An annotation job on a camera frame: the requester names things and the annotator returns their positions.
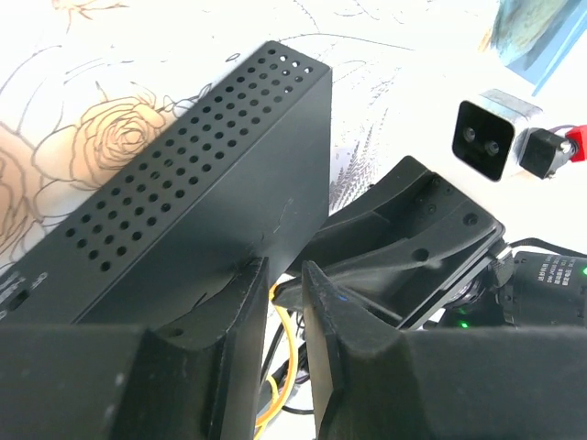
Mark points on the black network switch box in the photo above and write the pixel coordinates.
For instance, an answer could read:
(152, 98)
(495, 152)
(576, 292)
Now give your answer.
(243, 174)

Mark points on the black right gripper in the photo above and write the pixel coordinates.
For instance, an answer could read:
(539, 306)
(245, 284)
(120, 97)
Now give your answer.
(404, 260)

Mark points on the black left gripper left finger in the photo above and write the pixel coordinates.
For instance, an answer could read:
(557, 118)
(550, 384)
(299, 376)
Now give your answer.
(195, 378)

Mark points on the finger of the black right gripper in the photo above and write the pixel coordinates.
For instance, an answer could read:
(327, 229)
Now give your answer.
(413, 192)

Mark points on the floral patterned table mat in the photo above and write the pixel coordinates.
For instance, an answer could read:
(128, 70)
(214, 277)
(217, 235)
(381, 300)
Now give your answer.
(87, 85)

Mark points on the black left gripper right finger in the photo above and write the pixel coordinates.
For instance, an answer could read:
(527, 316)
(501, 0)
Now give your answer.
(372, 381)

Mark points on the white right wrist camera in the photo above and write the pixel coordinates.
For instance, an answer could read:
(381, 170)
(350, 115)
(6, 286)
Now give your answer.
(491, 132)

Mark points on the teal transparent plastic tub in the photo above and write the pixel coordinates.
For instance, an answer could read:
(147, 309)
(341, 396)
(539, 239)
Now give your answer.
(532, 38)

